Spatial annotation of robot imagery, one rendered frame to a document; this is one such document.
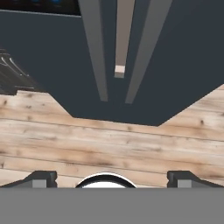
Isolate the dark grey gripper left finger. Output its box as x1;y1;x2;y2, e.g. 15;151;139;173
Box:
0;170;58;189

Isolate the grey fridge door handle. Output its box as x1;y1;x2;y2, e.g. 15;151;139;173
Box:
77;0;109;102
124;0;173;105

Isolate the black panel with blue lights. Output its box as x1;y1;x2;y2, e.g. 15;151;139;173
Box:
0;0;82;17

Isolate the white round thing black rim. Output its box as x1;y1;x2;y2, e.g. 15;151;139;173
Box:
74;172;137;189

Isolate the dark grey fridge door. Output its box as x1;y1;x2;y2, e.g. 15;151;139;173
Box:
0;0;121;123
118;0;224;127

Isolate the black appliance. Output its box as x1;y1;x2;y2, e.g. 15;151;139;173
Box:
0;48;46;96

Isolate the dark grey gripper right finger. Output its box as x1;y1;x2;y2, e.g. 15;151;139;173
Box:
166;170;224;189

